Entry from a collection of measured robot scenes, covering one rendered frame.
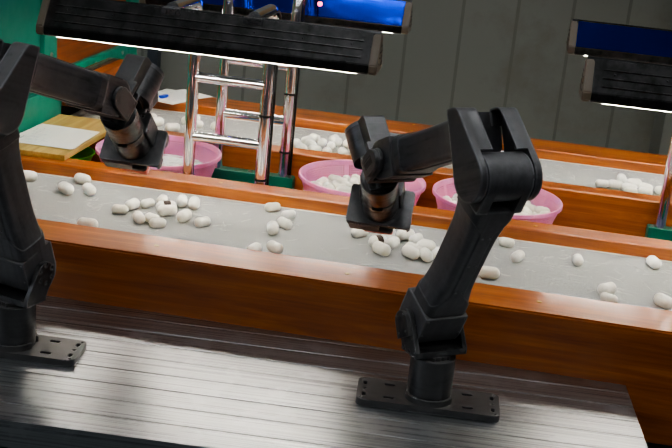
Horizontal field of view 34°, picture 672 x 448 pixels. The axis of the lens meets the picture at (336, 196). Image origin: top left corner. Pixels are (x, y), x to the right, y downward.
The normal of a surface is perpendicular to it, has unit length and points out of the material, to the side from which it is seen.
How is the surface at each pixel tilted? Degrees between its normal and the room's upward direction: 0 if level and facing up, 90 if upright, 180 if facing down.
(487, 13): 90
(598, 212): 90
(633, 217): 90
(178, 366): 0
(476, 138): 40
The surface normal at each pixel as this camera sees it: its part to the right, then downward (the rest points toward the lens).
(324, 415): 0.10, -0.95
